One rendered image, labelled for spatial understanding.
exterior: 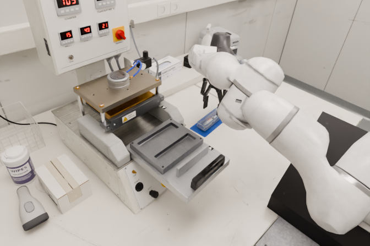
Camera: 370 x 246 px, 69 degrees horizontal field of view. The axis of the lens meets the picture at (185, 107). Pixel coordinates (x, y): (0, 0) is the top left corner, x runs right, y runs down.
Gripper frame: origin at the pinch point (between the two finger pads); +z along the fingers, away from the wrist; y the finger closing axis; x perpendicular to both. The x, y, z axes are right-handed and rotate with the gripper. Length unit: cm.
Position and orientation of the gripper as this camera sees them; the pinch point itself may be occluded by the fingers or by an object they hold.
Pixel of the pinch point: (212, 106)
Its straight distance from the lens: 137.2
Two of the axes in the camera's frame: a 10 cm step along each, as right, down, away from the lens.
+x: 6.4, -4.3, 6.4
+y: 7.6, 4.1, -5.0
